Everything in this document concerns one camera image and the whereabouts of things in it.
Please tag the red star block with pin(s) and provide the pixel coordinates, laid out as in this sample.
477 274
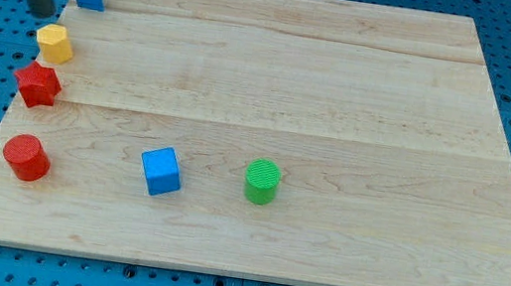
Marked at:
37 84

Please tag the green cylinder block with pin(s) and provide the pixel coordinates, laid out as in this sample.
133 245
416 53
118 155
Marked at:
262 179

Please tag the blue cube block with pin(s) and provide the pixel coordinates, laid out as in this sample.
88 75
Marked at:
161 171

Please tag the yellow hexagon block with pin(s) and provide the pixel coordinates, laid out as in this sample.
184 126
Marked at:
55 46

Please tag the red cylinder block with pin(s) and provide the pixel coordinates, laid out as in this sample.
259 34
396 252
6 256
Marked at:
26 156

